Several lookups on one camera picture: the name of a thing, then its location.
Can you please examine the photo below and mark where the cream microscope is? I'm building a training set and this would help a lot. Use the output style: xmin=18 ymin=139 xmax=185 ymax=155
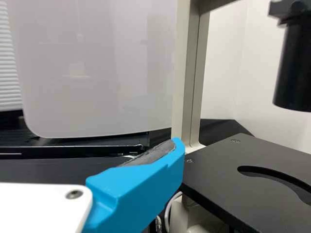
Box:
xmin=170 ymin=0 xmax=311 ymax=233

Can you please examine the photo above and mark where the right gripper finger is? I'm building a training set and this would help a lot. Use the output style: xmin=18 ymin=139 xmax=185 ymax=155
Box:
xmin=81 ymin=137 xmax=186 ymax=233

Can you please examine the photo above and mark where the white cable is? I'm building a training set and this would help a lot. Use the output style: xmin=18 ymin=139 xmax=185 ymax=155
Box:
xmin=162 ymin=191 xmax=183 ymax=233

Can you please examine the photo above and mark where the white box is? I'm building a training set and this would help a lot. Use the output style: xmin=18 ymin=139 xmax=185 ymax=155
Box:
xmin=6 ymin=0 xmax=177 ymax=139

